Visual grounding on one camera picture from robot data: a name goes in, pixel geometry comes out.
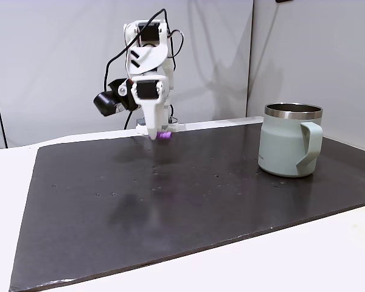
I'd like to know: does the long black camera cable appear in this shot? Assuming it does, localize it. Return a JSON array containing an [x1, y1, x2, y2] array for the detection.
[[103, 8, 168, 130]]

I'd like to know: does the black oval camera box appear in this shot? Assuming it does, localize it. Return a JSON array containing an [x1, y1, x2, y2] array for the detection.
[[92, 78, 137, 117]]

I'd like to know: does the short black servo cable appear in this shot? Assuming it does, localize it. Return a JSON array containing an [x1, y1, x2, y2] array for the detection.
[[169, 29, 186, 59]]

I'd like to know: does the black table mat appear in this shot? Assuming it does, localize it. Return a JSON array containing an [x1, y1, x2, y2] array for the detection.
[[9, 122, 365, 292]]

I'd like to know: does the pale green steel mug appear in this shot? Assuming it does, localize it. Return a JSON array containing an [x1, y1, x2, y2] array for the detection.
[[257, 102, 324, 178]]

